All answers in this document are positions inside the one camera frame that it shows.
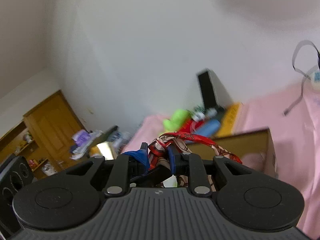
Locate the red patterned silk scarf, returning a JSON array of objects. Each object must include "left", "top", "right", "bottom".
[{"left": 148, "top": 132, "right": 242, "bottom": 172}]

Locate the black stand panel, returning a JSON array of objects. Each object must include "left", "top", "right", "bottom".
[{"left": 197, "top": 69, "right": 233, "bottom": 109}]

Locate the wooden door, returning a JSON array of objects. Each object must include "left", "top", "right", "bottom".
[{"left": 23, "top": 90, "right": 84, "bottom": 171}]

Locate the bright green plush toy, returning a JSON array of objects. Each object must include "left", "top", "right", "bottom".
[{"left": 163, "top": 109, "right": 190, "bottom": 132}]

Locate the pink patterned tablecloth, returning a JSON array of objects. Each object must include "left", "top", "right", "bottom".
[{"left": 120, "top": 82, "right": 320, "bottom": 239}]

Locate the white power strip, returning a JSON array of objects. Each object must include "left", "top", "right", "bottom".
[{"left": 310, "top": 70, "right": 320, "bottom": 91}]

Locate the black charger cable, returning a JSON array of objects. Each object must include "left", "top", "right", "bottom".
[{"left": 283, "top": 39, "right": 320, "bottom": 117}]

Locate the panda plush toy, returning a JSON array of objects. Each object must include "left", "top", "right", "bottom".
[{"left": 191, "top": 106, "right": 217, "bottom": 121}]

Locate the brown cardboard box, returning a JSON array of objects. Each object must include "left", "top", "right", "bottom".
[{"left": 186, "top": 127, "right": 278, "bottom": 178}]

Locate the yellow book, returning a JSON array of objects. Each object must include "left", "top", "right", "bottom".
[{"left": 214, "top": 102, "right": 242, "bottom": 138}]

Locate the red plush toy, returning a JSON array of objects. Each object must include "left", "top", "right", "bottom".
[{"left": 178, "top": 119, "right": 201, "bottom": 133}]

